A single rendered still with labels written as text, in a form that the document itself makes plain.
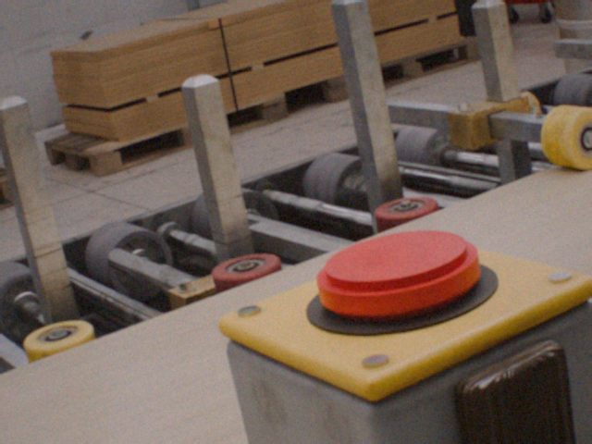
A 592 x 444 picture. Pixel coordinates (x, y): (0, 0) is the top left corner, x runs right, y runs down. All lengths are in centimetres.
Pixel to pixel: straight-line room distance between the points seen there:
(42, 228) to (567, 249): 58
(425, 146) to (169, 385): 110
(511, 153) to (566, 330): 146
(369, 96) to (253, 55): 539
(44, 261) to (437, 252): 114
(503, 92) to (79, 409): 84
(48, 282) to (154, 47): 530
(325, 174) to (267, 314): 175
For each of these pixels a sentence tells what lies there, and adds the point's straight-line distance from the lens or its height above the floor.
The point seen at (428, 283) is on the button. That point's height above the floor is 123.
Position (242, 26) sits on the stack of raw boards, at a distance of 693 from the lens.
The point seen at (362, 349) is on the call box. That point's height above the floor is 122.
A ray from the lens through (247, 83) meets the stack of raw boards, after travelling 695.
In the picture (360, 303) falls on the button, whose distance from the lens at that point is 29.
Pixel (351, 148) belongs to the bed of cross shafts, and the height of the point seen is 84.
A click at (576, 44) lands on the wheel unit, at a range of 220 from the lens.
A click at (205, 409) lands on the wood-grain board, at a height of 90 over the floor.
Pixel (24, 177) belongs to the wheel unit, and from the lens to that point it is 140.
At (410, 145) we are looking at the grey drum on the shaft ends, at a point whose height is 83.
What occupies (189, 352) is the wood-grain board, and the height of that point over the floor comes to 90.
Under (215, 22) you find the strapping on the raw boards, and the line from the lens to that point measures 682.
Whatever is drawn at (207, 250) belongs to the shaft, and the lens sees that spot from 188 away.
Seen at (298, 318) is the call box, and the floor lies 122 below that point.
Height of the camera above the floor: 132
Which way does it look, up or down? 16 degrees down
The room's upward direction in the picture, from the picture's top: 11 degrees counter-clockwise
